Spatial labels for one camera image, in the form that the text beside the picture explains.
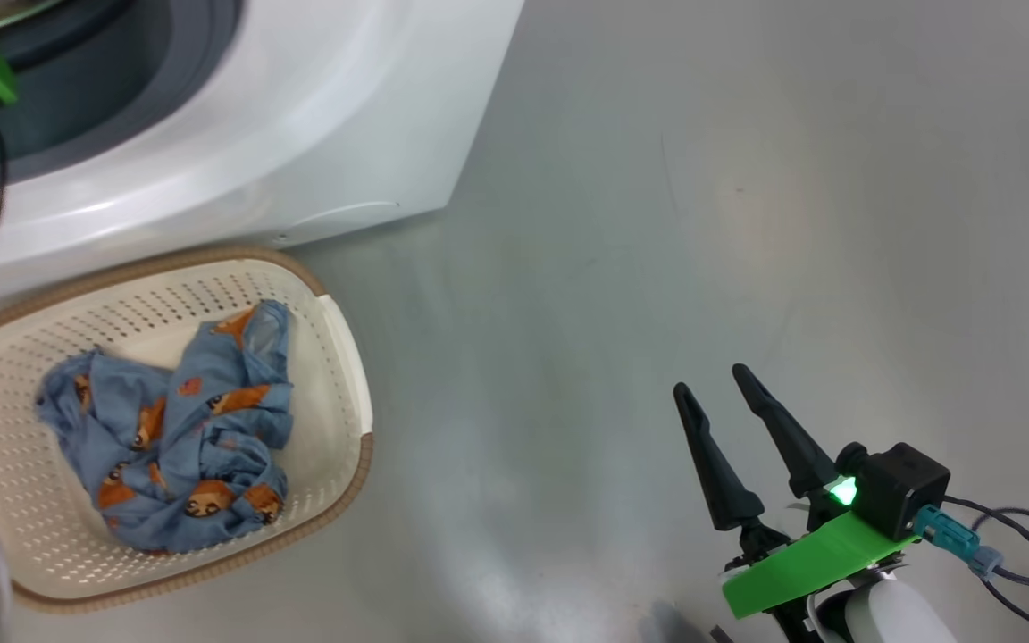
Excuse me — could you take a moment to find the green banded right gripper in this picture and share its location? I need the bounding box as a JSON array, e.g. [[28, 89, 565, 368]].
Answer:
[[673, 363, 922, 620]]

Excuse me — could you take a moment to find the blue sloth print garment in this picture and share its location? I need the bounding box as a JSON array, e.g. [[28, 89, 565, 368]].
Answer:
[[35, 299, 295, 555]]

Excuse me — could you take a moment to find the grey rubber door gasket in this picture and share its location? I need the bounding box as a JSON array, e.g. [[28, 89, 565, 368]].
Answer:
[[0, 0, 243, 188]]

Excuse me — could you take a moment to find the white front-load washing machine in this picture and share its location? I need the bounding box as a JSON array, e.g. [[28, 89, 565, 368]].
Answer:
[[0, 0, 526, 300]]

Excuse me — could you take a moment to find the cream perforated laundry basket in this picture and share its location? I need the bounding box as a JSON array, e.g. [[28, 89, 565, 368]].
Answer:
[[0, 247, 374, 614]]

